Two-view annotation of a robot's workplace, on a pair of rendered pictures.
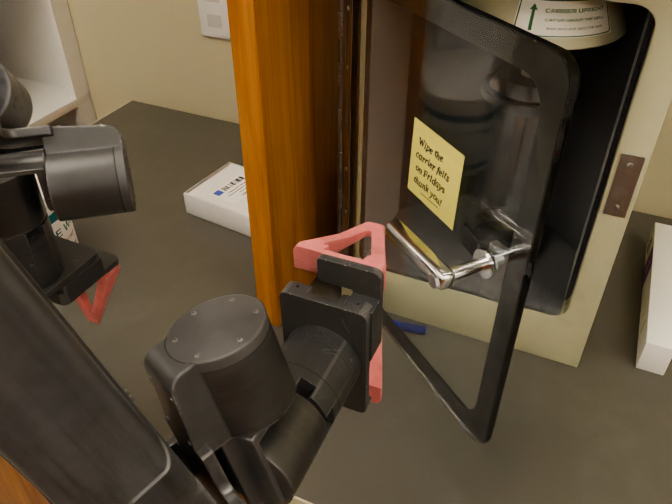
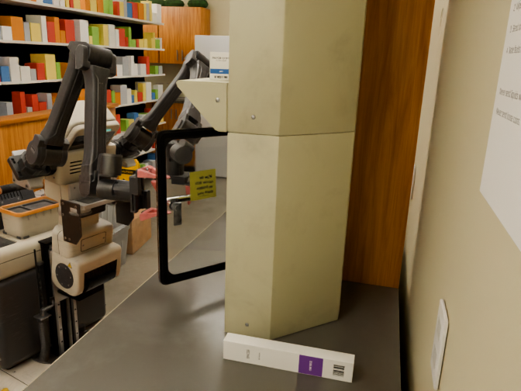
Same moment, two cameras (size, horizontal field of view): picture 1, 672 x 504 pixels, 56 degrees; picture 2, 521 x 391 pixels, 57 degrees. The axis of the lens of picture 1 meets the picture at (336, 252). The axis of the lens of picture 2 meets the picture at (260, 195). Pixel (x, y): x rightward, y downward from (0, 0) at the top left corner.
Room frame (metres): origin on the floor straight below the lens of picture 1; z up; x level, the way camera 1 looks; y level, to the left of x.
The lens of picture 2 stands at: (0.42, -1.28, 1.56)
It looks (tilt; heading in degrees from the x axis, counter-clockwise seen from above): 16 degrees down; 80
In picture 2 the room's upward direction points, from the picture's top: 2 degrees clockwise
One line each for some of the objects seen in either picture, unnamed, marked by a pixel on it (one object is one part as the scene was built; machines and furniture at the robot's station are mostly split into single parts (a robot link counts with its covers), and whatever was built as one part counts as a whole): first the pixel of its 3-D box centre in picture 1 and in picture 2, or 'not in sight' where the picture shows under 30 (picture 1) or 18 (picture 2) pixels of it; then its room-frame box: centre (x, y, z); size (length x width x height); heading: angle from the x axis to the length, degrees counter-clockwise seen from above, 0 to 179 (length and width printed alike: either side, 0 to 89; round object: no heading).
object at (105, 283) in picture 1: (73, 294); not in sight; (0.44, 0.25, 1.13); 0.07 x 0.07 x 0.09; 65
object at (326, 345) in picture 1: (312, 373); (129, 191); (0.29, 0.02, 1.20); 0.07 x 0.07 x 0.10; 66
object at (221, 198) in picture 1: (245, 199); not in sight; (0.87, 0.15, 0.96); 0.16 x 0.12 x 0.04; 59
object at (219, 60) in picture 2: not in sight; (221, 66); (0.52, -0.16, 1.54); 0.05 x 0.05 x 0.06; 82
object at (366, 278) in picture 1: (352, 273); (153, 181); (0.36, -0.01, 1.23); 0.09 x 0.07 x 0.07; 156
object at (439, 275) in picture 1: (435, 249); not in sight; (0.43, -0.09, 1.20); 0.10 x 0.05 x 0.03; 27
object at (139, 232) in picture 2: not in sight; (125, 228); (-0.02, 2.63, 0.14); 0.41 x 0.32 x 0.28; 72
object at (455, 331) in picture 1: (418, 207); (211, 202); (0.51, -0.08, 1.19); 0.30 x 0.01 x 0.40; 27
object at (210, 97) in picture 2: not in sight; (226, 100); (0.54, -0.13, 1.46); 0.32 x 0.12 x 0.10; 65
